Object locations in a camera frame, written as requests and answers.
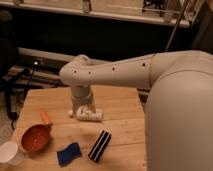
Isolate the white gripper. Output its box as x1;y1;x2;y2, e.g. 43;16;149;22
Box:
68;97;104;122

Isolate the orange ceramic bowl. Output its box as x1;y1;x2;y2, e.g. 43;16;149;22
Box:
21;124;51;153

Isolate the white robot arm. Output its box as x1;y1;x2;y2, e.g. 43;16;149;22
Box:
59;50;213;171

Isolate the orange toy carrot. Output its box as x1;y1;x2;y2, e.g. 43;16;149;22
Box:
40;111;52;125

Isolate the blue cloth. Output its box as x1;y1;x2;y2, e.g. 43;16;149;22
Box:
57;142;81;167

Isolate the black white striped block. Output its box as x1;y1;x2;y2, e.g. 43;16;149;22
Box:
88;130;111;162

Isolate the black office chair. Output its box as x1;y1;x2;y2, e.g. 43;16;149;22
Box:
0;10;30;129

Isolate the white plastic cup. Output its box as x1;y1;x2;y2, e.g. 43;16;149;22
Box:
0;141;24;165

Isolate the dark cabinet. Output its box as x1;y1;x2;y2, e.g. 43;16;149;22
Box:
200;9;213;54

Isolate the metal pole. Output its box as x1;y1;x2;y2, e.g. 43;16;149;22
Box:
164;0;190;52

